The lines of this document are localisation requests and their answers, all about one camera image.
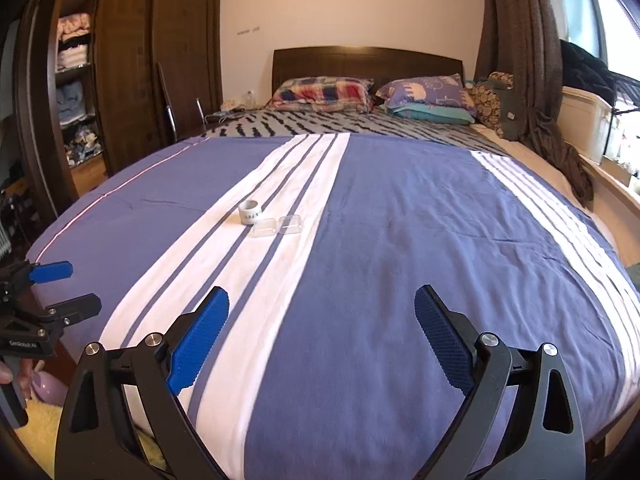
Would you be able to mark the pink folded clothes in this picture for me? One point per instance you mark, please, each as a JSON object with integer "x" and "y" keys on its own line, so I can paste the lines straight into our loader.
{"x": 75, "y": 27}

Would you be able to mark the dark wooden wardrobe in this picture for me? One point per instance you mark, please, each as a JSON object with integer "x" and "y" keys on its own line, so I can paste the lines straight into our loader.
{"x": 140, "y": 60}

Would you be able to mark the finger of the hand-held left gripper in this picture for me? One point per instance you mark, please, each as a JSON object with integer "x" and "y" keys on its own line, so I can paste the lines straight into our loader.
{"x": 50, "y": 271}
{"x": 75, "y": 307}

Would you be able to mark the white storage box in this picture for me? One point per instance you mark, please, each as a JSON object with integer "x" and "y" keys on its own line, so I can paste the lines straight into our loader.
{"x": 582, "y": 125}

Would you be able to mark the plaid pillow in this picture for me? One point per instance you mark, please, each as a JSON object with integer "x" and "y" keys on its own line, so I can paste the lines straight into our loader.
{"x": 320, "y": 94}

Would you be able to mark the clear plastic box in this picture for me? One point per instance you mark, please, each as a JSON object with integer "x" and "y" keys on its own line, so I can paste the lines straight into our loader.
{"x": 291, "y": 224}
{"x": 266, "y": 227}

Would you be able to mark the purple printed pillow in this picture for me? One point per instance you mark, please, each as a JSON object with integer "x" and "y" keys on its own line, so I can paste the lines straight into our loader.
{"x": 425, "y": 92}

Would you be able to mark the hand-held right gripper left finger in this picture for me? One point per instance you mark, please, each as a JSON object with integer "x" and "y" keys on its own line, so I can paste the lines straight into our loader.
{"x": 200, "y": 340}

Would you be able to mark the white tape roll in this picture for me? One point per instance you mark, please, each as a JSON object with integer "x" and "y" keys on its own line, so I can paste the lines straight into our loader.
{"x": 250, "y": 212}

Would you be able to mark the lilac slipper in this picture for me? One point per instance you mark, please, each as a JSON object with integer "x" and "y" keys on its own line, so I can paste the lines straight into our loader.
{"x": 50, "y": 387}

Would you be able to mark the black jacket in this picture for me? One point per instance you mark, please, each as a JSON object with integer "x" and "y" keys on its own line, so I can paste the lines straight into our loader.
{"x": 590, "y": 67}

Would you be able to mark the person's left hand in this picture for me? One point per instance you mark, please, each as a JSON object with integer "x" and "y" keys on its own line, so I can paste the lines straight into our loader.
{"x": 6, "y": 375}

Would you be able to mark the brown patterned cushion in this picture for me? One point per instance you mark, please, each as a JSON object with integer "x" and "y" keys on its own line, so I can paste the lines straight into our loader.
{"x": 487, "y": 102}

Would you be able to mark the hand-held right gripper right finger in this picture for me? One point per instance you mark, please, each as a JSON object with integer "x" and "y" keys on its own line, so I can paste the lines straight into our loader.
{"x": 440, "y": 340}

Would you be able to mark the black metal rack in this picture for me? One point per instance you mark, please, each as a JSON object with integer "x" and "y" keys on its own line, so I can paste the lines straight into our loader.
{"x": 622, "y": 110}

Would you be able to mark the black white zigzag blanket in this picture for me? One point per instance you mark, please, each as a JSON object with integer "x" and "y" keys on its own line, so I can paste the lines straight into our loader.
{"x": 325, "y": 127}

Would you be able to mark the patterned folded clothes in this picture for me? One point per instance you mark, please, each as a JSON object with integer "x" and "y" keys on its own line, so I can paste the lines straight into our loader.
{"x": 85, "y": 145}

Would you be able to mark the blue folded clothes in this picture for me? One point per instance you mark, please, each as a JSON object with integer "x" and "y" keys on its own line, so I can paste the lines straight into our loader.
{"x": 71, "y": 104}

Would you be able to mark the wooden bed headboard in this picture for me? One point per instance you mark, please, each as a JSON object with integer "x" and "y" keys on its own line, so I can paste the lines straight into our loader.
{"x": 365, "y": 62}

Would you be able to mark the dark green cushion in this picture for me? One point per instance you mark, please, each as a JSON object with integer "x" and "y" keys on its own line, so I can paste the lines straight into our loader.
{"x": 511, "y": 112}

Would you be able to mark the blue white striped blanket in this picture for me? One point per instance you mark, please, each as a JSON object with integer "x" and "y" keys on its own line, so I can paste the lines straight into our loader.
{"x": 375, "y": 260}

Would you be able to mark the teal pillow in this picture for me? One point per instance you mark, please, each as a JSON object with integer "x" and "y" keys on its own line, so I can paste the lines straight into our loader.
{"x": 430, "y": 114}

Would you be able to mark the white folded clothes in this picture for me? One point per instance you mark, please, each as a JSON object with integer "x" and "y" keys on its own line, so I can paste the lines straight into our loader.
{"x": 72, "y": 56}

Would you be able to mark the folded metal frame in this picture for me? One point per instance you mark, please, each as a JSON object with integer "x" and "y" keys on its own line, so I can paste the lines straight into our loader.
{"x": 172, "y": 105}

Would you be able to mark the window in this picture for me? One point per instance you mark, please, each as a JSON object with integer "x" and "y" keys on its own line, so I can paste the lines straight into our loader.
{"x": 600, "y": 5}

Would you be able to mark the yellow fluffy rug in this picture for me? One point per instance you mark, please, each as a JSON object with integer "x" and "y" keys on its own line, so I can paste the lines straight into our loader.
{"x": 40, "y": 440}

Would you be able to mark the brown curtain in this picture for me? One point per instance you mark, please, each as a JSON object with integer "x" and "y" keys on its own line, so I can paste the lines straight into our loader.
{"x": 520, "y": 35}

